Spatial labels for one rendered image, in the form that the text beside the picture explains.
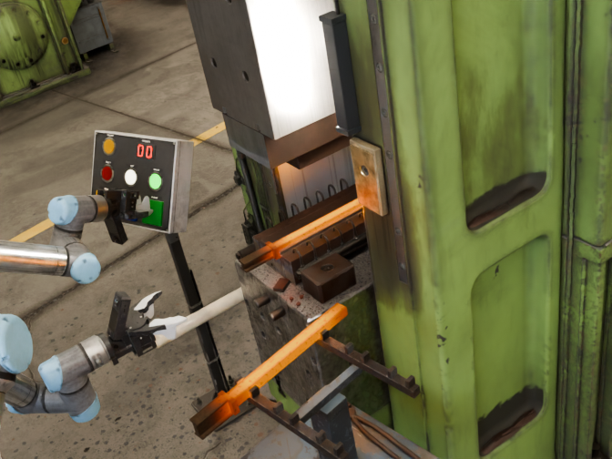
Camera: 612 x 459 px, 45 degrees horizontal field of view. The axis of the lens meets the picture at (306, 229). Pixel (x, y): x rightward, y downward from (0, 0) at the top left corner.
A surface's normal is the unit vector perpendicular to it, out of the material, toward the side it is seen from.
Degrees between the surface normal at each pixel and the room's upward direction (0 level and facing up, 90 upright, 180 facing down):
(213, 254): 0
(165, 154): 60
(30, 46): 93
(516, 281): 90
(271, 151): 90
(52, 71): 90
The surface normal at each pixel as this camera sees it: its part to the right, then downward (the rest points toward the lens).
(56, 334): -0.16, -0.82
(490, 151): 0.57, 0.36
